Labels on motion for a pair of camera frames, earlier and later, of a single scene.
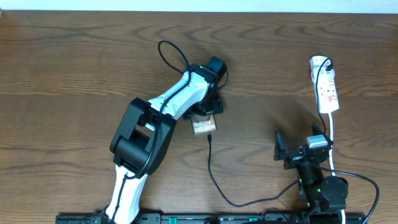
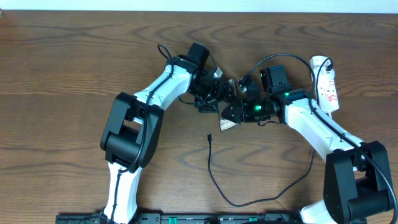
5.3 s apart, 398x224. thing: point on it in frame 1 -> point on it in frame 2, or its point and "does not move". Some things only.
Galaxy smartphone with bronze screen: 203,124 -> 224,124
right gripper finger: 279,146 -> 234,112
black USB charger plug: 329,67 does not move
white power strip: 328,101 does not move
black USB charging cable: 329,68 does not move
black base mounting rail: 306,218 does not move
